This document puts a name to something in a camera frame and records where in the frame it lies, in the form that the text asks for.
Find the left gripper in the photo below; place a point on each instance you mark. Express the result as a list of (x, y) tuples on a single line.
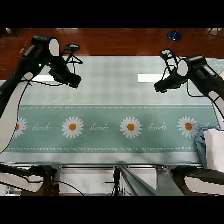
[(66, 76)]

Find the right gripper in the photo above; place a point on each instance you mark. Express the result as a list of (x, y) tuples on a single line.
[(170, 84)]

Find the white T-shirt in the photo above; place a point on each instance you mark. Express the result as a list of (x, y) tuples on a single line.
[(215, 150)]

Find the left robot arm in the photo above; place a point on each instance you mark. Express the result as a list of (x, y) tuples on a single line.
[(30, 60)]

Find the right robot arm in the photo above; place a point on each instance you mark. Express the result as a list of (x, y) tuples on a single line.
[(203, 75)]

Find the blue garment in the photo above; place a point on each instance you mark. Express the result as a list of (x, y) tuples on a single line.
[(200, 143)]

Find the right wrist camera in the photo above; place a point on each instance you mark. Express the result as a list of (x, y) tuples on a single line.
[(167, 55)]

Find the silver frame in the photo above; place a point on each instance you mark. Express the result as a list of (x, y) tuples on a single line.
[(140, 186)]

